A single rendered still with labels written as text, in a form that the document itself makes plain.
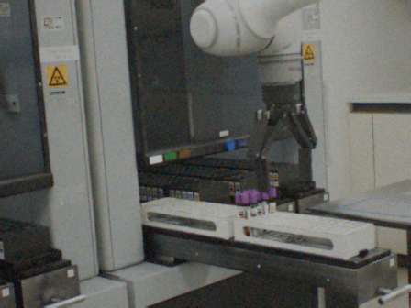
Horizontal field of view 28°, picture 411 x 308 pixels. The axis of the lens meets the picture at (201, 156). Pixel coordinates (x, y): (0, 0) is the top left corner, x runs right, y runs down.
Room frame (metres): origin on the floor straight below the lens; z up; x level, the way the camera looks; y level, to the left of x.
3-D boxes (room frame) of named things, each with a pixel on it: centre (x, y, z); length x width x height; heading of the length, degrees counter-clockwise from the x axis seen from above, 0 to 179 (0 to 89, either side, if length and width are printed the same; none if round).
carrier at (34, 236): (1.67, 0.38, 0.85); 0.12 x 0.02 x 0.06; 134
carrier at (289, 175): (2.26, -0.24, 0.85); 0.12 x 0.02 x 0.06; 133
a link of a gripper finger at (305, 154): (1.72, -0.22, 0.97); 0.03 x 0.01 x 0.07; 44
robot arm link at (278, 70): (1.68, -0.17, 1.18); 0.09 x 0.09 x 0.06
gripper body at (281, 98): (1.68, -0.17, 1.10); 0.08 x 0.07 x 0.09; 134
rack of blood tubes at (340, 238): (1.65, -0.19, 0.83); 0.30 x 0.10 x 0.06; 44
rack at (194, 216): (1.88, 0.02, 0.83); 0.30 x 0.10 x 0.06; 44
